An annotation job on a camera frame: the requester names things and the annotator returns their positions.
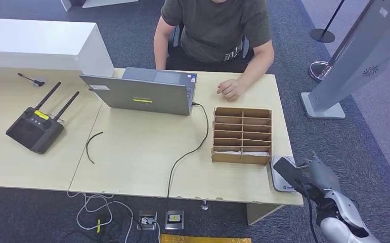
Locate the desk leg panel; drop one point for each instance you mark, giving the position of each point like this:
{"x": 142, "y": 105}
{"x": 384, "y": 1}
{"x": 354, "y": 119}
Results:
{"x": 260, "y": 212}

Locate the chrome stanchion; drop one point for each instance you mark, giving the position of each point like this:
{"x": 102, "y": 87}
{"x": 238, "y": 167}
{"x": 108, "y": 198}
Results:
{"x": 317, "y": 70}

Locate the person's left forearm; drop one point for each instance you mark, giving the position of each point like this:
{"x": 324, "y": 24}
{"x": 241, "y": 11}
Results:
{"x": 258, "y": 67}

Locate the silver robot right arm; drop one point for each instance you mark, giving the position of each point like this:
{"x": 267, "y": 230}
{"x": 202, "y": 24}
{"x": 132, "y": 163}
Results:
{"x": 344, "y": 206}

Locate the grey round desk grommet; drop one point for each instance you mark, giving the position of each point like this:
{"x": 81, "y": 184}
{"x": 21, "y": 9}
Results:
{"x": 42, "y": 80}

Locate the grey kiosk stand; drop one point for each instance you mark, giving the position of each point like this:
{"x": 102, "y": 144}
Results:
{"x": 359, "y": 57}

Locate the white counter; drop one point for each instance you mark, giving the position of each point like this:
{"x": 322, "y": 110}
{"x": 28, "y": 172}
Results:
{"x": 30, "y": 39}

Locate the white furniture base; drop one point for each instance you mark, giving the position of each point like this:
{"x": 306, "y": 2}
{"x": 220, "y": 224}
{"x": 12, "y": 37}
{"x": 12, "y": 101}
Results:
{"x": 107, "y": 2}

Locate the person's left hand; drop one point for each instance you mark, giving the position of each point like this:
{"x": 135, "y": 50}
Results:
{"x": 231, "y": 89}

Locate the office chair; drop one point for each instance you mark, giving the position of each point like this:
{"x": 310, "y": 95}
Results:
{"x": 175, "y": 38}

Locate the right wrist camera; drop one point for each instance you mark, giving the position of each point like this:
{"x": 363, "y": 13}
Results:
{"x": 288, "y": 172}

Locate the white card reader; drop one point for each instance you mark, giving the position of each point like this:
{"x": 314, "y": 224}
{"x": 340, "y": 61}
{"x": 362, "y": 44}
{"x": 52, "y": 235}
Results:
{"x": 280, "y": 185}

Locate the person's right forearm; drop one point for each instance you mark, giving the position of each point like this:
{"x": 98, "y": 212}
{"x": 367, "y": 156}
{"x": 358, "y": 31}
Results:
{"x": 160, "y": 53}

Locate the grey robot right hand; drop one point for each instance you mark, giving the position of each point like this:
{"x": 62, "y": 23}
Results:
{"x": 323, "y": 177}

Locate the black stanchion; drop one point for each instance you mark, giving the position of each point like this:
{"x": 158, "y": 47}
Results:
{"x": 322, "y": 35}

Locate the metal desk foot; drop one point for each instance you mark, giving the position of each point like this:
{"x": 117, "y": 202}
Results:
{"x": 204, "y": 206}

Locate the grey laptop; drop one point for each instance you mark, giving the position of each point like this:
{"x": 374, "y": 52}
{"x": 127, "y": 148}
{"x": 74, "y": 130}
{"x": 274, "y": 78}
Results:
{"x": 141, "y": 95}

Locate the floor socket with plug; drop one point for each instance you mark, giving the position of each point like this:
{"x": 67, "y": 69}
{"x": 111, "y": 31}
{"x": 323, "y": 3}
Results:
{"x": 146, "y": 221}

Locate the black remote controller with antennas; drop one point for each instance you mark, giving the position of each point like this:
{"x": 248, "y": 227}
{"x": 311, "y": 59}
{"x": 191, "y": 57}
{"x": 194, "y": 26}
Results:
{"x": 34, "y": 131}

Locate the wooden card organizer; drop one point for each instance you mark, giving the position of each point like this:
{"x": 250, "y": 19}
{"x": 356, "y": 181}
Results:
{"x": 241, "y": 159}

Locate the person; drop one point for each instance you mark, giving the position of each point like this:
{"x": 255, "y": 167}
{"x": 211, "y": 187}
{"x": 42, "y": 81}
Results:
{"x": 215, "y": 30}

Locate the yellow package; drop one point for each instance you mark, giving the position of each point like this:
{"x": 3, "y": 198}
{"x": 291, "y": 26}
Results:
{"x": 204, "y": 239}

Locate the white room key card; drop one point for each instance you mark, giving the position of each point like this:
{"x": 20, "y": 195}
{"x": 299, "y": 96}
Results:
{"x": 227, "y": 152}
{"x": 256, "y": 153}

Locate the floor socket with yellow label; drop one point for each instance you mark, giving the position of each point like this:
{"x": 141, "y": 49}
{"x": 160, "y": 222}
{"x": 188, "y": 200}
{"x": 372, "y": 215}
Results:
{"x": 174, "y": 219}

